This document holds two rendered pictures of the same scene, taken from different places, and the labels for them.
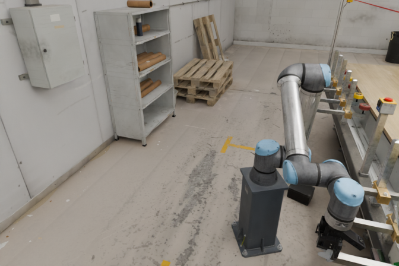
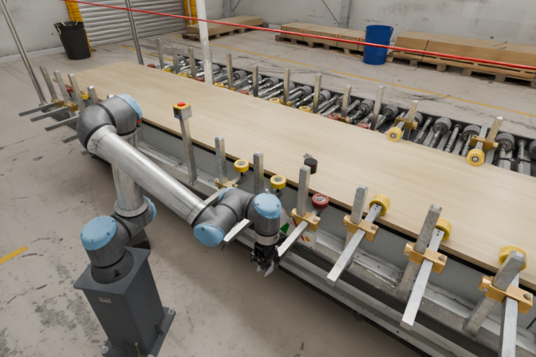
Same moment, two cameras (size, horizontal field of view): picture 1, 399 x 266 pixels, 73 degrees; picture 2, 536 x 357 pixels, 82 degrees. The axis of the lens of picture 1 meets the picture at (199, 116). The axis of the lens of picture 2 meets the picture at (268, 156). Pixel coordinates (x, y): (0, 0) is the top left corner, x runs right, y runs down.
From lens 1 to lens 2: 0.51 m
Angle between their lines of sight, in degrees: 61
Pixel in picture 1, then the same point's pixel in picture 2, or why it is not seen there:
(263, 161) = (109, 249)
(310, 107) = not seen: hidden behind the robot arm
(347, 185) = (265, 202)
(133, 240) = not seen: outside the picture
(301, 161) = (213, 213)
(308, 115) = not seen: hidden behind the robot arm
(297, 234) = (171, 282)
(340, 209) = (273, 225)
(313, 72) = (120, 110)
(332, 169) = (237, 198)
